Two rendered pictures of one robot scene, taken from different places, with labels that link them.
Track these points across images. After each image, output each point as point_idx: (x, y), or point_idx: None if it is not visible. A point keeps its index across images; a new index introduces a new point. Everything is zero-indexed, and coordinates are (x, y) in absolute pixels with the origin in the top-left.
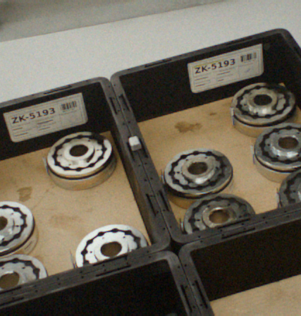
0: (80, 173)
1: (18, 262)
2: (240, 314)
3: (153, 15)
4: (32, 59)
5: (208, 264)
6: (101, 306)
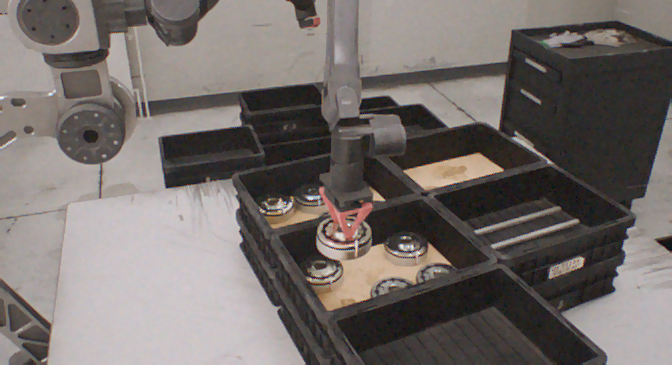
0: (340, 263)
1: (423, 276)
2: None
3: (55, 327)
4: None
5: None
6: None
